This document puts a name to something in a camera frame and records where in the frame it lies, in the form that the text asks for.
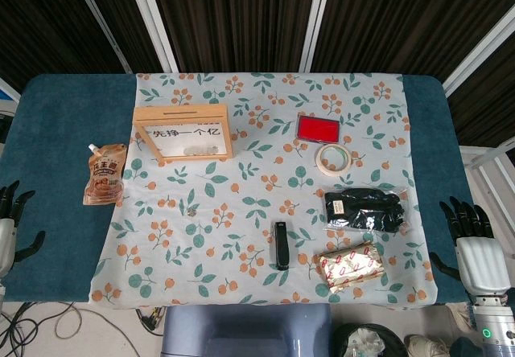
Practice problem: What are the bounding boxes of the gold foil packet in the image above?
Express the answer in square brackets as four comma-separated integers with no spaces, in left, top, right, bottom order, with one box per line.
[312,240,386,293]

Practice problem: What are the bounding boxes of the white sneaker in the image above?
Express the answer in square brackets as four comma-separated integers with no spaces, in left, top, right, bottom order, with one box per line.
[404,334,450,357]

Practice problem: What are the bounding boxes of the black trash bin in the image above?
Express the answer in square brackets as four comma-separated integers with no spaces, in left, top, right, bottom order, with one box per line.
[333,322,406,357]

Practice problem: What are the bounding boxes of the wooden money box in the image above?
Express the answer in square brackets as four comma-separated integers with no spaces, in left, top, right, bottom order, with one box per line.
[132,105,235,167]

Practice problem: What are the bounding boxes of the white partition post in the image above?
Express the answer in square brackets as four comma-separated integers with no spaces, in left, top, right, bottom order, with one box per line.
[297,0,337,72]
[442,5,515,96]
[124,0,180,72]
[68,0,134,75]

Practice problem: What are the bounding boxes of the floor cables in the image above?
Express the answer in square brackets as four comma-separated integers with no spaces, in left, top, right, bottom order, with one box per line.
[0,300,96,357]

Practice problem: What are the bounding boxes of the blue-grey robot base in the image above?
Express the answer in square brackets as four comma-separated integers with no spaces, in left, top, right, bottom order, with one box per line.
[160,303,333,357]

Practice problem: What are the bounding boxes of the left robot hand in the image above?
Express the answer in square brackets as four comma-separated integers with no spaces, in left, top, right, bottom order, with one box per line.
[0,179,46,280]

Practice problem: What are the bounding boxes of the white metal rack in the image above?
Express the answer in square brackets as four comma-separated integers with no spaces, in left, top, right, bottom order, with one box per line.
[458,139,515,213]

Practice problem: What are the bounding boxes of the black stapler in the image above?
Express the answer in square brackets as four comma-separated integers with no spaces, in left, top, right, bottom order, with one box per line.
[273,220,291,271]

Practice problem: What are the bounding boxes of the teal table cover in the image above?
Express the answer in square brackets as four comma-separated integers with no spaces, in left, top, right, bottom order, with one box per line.
[0,73,494,306]

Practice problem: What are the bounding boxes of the black gloves in plastic bag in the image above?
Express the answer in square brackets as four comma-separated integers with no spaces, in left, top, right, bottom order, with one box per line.
[323,187,410,236]

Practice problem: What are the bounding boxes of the orange spouted sauce pouch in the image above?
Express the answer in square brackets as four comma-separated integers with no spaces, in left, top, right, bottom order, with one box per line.
[83,142,129,207]

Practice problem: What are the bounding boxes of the floral tablecloth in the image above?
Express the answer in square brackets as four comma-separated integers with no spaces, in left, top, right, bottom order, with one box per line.
[88,72,439,306]

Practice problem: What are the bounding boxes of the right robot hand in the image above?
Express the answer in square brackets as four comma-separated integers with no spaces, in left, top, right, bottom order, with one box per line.
[429,195,511,296]

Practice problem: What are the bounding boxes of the masking tape roll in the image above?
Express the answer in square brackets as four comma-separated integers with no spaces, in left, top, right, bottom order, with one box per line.
[315,144,353,179]

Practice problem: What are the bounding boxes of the red ink pad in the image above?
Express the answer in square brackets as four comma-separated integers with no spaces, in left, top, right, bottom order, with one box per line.
[295,112,342,146]

